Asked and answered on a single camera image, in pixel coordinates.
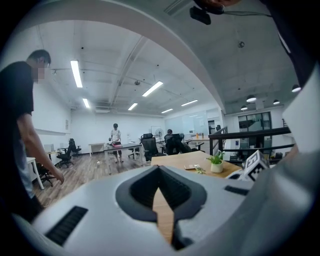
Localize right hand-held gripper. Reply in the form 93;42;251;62
226;149;271;182

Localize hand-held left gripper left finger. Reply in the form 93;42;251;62
11;165;174;256

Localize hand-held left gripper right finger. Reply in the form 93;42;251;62
159;165;255;251

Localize black metal railing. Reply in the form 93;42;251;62
208;126;296;164

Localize small potted plant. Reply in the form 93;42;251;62
206;149;226;174

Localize black office chair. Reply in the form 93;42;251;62
36;162;56;188
56;143;75;169
68;138;83;158
140;133;166;165

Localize small light wooden desk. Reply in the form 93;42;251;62
88;142;106;158

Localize white long table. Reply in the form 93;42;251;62
103;142;144;175

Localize white desk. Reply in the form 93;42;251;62
25;156;45;190

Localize standing fan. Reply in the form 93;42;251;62
154;127;165;144

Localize whiteboard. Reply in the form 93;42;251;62
150;124;163;137

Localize person's black shirt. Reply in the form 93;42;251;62
259;0;320;87

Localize black camera cable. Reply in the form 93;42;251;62
223;10;273;18

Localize black head camera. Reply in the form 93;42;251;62
189;5;212;26

